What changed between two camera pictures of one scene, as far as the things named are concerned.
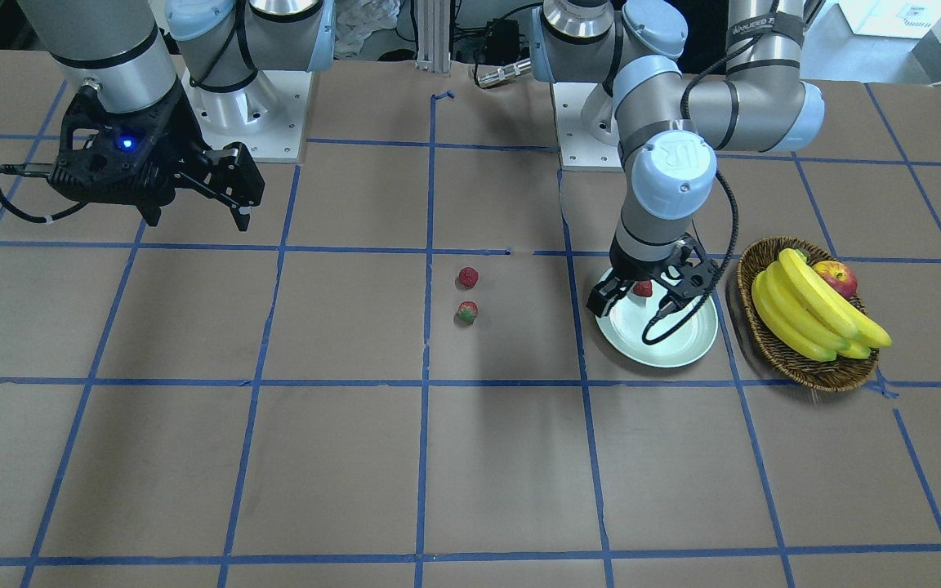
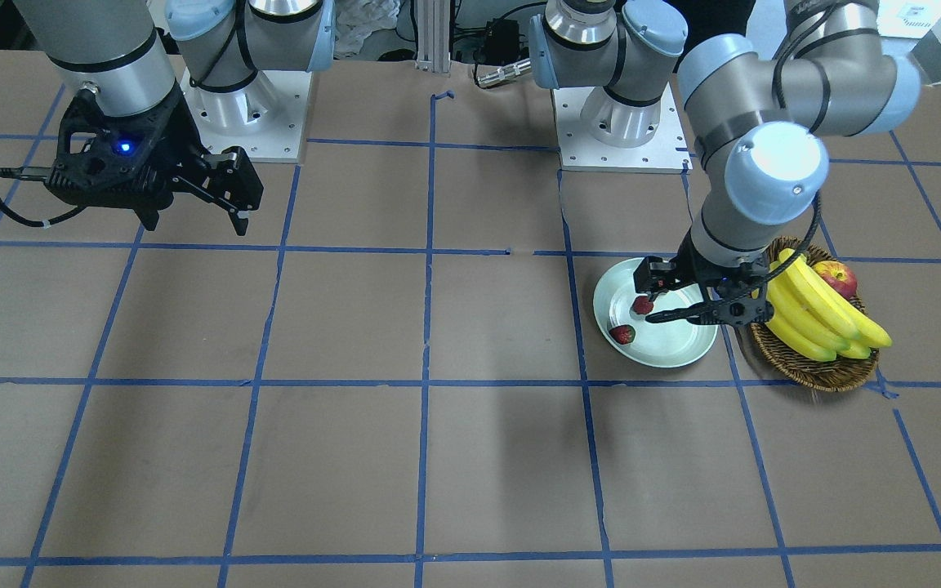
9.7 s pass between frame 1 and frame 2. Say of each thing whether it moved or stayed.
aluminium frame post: stayed
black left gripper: moved
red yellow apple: stayed
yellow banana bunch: stayed
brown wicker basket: stayed
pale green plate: stayed
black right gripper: stayed
